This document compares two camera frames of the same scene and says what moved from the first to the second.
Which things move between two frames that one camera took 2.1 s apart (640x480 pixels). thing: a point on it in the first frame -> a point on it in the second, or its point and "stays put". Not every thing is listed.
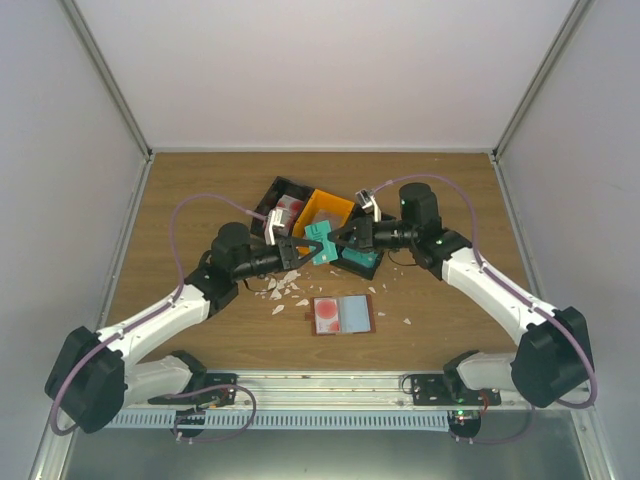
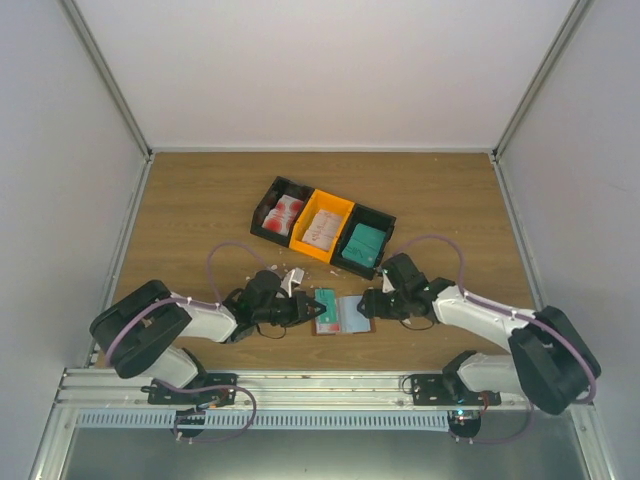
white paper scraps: x=276 y=225 -> x=296 y=276
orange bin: x=320 y=207 stays put
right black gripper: x=361 y=228 -> x=374 y=308
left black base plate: x=218 y=390 stays put
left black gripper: x=287 y=251 -> x=300 y=316
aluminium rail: x=330 y=392 stays put
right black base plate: x=432 y=390 stays put
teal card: x=318 y=232 -> x=327 y=297
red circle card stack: x=293 y=205 stays put
